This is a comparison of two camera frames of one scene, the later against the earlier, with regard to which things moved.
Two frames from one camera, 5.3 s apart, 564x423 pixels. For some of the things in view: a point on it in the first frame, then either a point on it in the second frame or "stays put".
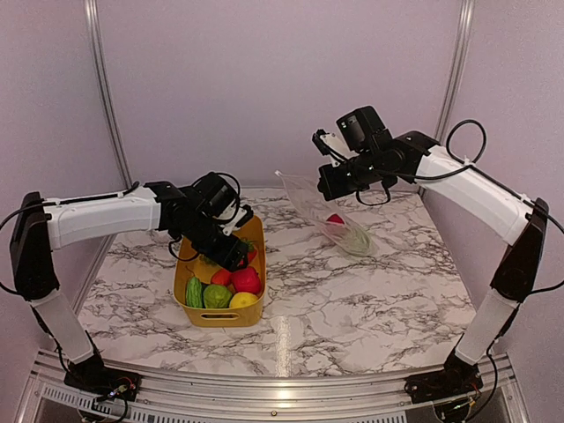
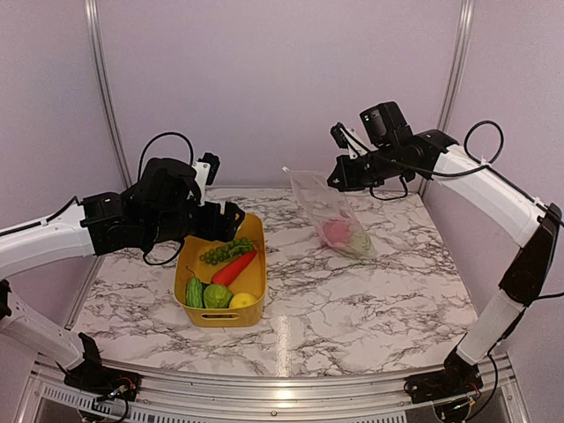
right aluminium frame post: [457, 70] stays put
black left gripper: [229, 256] → [211, 229]
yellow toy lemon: [241, 299] stays put
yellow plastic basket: [191, 263] stays put
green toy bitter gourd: [194, 293] stays put
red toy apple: [247, 280] → [336, 231]
